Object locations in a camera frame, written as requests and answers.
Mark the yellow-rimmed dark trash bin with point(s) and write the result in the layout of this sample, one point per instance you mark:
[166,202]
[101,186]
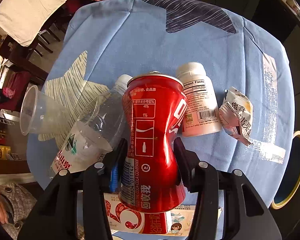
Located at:
[291,179]

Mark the blue star-print tablecloth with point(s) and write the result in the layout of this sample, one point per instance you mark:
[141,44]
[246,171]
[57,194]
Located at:
[109,38]

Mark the red white carton box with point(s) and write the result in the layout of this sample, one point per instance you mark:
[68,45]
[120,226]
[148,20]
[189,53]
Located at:
[122,218]

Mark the crumpled white snack wrapper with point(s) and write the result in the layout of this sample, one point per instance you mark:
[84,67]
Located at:
[236,115]

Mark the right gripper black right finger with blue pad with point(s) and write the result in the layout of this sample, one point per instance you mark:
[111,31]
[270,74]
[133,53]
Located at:
[245,213]

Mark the clear plastic cup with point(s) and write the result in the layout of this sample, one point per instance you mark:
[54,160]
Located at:
[41,114]

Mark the white cloth on table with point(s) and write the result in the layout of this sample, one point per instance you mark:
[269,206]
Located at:
[23,19]

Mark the white supplement bottle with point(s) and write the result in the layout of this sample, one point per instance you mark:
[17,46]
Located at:
[201,116]

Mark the clear plastic water bottle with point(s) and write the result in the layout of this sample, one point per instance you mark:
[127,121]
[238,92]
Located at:
[96,132]

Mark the small illustrated paper box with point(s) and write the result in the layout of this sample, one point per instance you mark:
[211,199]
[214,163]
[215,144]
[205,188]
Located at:
[181,220]

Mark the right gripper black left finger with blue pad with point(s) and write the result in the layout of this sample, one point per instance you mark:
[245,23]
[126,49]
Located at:
[54,215]

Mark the crushed red cola can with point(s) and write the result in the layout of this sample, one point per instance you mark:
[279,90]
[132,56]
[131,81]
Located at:
[154,106]

